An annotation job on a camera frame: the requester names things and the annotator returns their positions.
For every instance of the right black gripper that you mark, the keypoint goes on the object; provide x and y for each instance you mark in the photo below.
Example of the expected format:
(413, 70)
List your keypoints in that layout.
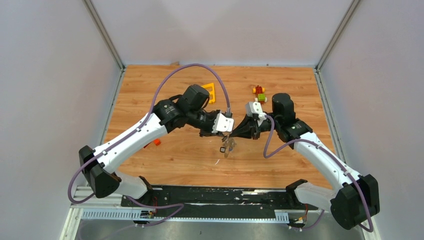
(248, 128)

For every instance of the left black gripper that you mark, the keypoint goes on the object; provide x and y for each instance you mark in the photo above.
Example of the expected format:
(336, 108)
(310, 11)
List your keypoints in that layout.
(209, 133)

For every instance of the grey metal carabiner plate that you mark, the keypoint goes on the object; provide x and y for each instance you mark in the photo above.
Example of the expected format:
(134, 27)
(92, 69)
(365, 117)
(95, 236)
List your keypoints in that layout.
(228, 150)

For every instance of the metal keyring with keys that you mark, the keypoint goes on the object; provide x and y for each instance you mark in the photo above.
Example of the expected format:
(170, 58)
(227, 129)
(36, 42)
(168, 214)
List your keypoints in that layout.
(228, 141)

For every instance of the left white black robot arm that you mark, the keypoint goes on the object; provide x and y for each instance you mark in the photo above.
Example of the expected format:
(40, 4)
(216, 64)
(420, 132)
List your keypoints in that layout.
(100, 164)

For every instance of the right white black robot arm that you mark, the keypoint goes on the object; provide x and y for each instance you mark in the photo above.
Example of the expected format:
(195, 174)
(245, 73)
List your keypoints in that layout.
(353, 198)

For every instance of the red green toy block figure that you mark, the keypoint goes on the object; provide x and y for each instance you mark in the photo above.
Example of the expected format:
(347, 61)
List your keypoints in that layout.
(259, 93)

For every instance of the yellow triangular plastic piece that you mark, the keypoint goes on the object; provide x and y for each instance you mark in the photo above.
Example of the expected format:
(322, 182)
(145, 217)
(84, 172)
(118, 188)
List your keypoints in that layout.
(210, 87)

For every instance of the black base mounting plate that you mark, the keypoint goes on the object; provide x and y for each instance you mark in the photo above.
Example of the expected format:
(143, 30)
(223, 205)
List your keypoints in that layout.
(222, 202)

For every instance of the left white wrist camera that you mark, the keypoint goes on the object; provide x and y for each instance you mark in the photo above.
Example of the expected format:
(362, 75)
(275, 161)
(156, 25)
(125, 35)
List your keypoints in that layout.
(223, 124)

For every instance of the white slotted cable duct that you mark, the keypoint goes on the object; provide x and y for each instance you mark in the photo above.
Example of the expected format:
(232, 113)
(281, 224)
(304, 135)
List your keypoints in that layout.
(278, 217)

